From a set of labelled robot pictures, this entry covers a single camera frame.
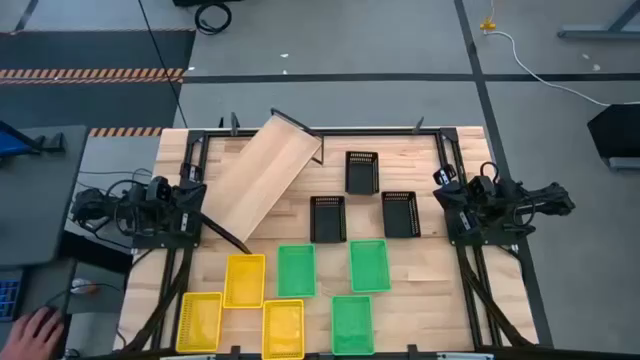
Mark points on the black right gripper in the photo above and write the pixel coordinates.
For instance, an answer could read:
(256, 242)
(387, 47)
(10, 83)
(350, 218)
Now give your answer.
(452, 197)

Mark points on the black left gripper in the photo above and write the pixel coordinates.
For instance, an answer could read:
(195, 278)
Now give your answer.
(189, 199)

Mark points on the black plastic basket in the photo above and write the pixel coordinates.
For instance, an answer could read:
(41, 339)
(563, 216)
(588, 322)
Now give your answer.
(328, 222)
(361, 175)
(400, 217)

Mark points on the yellow plastic basket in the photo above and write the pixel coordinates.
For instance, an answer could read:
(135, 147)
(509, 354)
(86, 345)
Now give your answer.
(244, 282)
(283, 331)
(199, 324)

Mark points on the green plastic basket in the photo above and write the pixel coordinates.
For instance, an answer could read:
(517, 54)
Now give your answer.
(352, 327)
(370, 267)
(296, 272)

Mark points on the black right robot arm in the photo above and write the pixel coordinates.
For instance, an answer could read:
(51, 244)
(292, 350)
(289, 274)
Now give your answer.
(540, 200)

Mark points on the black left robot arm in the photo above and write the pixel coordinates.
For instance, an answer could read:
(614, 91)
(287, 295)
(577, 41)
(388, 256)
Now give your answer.
(125, 210)

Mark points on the white and orange plug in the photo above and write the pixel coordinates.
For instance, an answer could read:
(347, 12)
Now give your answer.
(82, 286)

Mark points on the grey side desk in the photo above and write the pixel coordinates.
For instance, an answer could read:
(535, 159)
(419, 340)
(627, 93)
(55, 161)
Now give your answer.
(40, 210)

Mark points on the grey keyboard tray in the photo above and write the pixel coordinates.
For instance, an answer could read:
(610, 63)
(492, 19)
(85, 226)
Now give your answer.
(50, 285)

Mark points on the black case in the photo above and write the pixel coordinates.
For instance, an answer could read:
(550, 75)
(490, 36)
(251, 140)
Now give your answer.
(617, 130)

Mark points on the computer monitor with stand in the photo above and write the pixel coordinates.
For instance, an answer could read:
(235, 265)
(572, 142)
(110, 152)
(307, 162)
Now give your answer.
(12, 142)

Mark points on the backlit computer keyboard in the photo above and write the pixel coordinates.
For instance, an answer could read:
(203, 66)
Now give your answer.
(9, 300)

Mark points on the person's hand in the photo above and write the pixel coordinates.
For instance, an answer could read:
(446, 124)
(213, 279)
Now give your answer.
(30, 335)

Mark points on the grey metal stand leg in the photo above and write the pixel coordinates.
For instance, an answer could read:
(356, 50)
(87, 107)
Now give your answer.
(590, 34)

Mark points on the wooden shelf with black frame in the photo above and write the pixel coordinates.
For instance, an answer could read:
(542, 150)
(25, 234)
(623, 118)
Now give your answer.
(260, 175)

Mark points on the black frame clamp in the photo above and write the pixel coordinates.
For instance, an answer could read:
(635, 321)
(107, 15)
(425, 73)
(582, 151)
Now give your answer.
(235, 352)
(418, 127)
(412, 352)
(234, 124)

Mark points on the black aluminium table frame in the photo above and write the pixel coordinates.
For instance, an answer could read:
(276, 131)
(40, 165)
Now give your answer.
(380, 133)

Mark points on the grey metal bracket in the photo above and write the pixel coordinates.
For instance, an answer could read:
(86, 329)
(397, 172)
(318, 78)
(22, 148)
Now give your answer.
(187, 357)
(465, 356)

